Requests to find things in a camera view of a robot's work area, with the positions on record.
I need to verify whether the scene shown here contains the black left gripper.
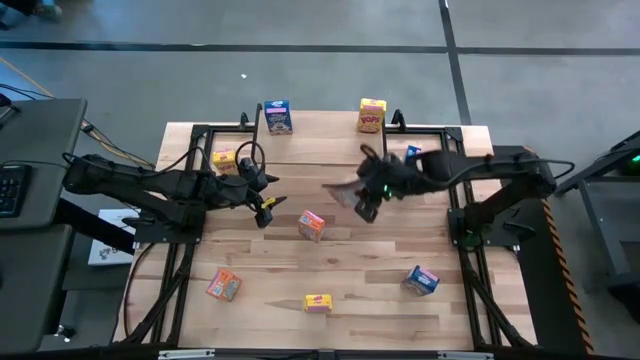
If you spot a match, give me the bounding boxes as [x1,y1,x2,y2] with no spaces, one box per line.
[219,156,289,231]

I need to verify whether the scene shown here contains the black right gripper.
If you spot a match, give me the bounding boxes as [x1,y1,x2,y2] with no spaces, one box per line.
[323,149,442,225]

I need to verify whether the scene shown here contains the orange Mini Wheats cereal box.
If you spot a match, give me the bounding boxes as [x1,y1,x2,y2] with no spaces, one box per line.
[205,267,243,303]
[297,208,327,244]
[329,183,365,207]

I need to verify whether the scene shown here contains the yellow Pops cereal box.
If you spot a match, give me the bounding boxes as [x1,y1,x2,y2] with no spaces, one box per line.
[303,293,334,315]
[356,97,389,135]
[212,148,241,176]

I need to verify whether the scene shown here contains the blue Frosted Flakes cereal box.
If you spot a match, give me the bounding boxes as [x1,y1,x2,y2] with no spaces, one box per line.
[402,264,441,297]
[263,98,294,136]
[403,144,424,169]

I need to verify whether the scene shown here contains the white printed sheet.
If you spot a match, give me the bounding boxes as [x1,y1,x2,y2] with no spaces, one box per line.
[87,208,139,268]

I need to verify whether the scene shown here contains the black floor mat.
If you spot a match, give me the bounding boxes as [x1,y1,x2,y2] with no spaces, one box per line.
[492,144,596,357]

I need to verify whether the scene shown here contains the dark grey desk top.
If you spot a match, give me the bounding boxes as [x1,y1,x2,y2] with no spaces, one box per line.
[0,97,89,231]
[0,223,76,356]

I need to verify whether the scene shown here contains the grey metal stand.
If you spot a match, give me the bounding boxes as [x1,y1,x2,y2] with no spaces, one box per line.
[554,130,640,321]

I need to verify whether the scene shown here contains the black keyboard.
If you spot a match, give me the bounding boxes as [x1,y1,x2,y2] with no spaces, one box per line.
[0,163,34,219]

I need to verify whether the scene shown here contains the person's shoe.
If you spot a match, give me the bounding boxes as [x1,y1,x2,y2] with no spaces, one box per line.
[34,2,65,22]

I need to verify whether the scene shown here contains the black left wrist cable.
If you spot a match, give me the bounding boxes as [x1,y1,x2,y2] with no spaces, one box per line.
[234,140,267,169]

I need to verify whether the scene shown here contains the wooden shelf with black frame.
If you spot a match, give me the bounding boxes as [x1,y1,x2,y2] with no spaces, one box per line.
[249,102,396,186]

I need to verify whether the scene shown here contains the black metal rig frame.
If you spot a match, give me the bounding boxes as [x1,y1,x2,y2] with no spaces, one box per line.
[112,102,539,360]

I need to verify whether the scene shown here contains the yellow cable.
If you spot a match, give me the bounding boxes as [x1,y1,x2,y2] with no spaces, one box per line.
[0,55,156,169]

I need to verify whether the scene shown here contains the silver aluminium bracket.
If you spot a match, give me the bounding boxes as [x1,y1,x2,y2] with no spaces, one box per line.
[157,348,216,360]
[437,350,495,360]

